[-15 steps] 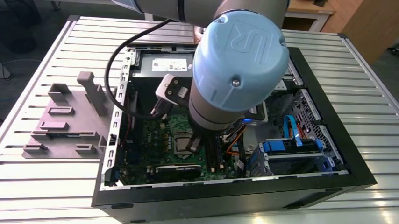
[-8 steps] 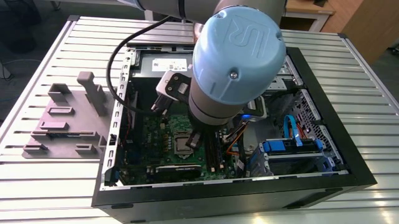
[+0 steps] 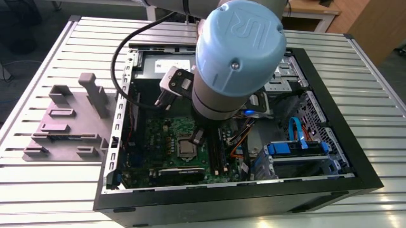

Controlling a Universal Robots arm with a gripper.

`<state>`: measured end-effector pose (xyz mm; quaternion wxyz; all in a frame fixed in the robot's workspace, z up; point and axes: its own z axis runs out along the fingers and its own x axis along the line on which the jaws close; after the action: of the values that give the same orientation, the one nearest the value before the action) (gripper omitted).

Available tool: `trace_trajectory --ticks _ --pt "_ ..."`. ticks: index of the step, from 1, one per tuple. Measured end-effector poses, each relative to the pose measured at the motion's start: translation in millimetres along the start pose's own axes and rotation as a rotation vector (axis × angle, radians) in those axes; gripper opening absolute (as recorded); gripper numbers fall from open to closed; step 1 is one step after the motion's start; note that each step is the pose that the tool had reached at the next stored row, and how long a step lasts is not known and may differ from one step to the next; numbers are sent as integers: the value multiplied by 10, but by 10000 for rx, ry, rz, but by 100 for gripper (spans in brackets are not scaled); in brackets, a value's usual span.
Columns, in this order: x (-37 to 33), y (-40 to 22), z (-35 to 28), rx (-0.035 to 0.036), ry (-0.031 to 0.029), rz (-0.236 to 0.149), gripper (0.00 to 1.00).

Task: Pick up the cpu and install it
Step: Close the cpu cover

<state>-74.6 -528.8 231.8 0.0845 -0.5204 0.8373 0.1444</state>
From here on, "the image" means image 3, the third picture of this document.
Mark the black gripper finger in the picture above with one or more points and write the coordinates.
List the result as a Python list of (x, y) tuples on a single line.
[(197, 137)]

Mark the silver topped CPU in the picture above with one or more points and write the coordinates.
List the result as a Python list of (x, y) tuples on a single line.
[(187, 147)]

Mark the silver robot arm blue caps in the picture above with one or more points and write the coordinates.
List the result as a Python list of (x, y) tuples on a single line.
[(237, 47)]

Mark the black RAM slot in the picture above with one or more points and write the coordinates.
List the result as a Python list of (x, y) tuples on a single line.
[(213, 154)]

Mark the cream four-pin power connector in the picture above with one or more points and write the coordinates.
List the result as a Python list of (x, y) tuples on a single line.
[(164, 128)]

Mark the green Dell motherboard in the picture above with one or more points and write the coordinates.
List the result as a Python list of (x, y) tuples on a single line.
[(152, 147)]

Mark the black graphics card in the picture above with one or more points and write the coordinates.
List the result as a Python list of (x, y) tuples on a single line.
[(179, 173)]

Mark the black case fan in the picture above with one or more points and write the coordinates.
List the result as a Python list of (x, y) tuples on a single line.
[(132, 133)]

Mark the hard disk in blue carrier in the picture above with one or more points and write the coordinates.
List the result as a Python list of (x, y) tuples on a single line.
[(280, 149)]

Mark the grey metal drive cage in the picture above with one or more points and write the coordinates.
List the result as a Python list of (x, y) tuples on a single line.
[(282, 85)]

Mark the black PC case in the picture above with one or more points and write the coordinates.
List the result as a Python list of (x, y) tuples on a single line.
[(221, 209)]

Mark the grey power supply unit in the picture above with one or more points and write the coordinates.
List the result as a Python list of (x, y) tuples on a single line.
[(148, 63)]

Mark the grey metal disk bay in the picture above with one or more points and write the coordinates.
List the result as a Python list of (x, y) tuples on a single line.
[(300, 159)]

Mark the grey parts rack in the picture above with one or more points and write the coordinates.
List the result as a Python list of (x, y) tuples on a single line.
[(72, 114)]

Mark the RAM stick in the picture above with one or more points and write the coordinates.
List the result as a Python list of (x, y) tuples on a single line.
[(63, 137)]

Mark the wooden desk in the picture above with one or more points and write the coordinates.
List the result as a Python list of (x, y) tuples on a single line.
[(310, 9)]

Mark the wooden cabinet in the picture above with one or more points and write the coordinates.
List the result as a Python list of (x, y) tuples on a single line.
[(374, 28)]

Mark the black office chair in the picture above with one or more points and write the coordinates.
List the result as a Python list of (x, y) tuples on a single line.
[(21, 40)]

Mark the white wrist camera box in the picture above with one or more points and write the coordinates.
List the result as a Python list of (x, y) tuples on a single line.
[(258, 102), (165, 83)]

